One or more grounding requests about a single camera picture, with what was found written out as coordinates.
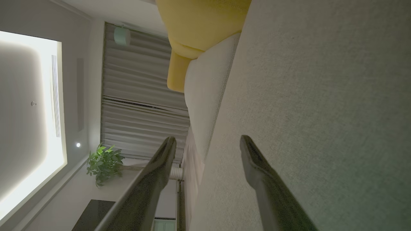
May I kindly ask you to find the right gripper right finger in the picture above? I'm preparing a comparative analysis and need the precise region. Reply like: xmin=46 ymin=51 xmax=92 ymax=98
xmin=240 ymin=135 xmax=318 ymax=231

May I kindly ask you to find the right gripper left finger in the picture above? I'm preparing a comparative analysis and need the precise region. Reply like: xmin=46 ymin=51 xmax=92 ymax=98
xmin=95 ymin=136 xmax=177 ymax=231

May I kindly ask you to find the green leafy house plant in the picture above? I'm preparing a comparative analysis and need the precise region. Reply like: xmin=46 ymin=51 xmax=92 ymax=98
xmin=86 ymin=143 xmax=151 ymax=188

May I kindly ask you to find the grey pleated curtain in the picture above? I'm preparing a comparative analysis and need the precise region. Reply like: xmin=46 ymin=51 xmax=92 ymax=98
xmin=101 ymin=22 xmax=190 ymax=164

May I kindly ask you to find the yellow sofa back cushion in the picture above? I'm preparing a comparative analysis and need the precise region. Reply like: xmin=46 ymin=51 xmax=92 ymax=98
xmin=156 ymin=0 xmax=252 ymax=93

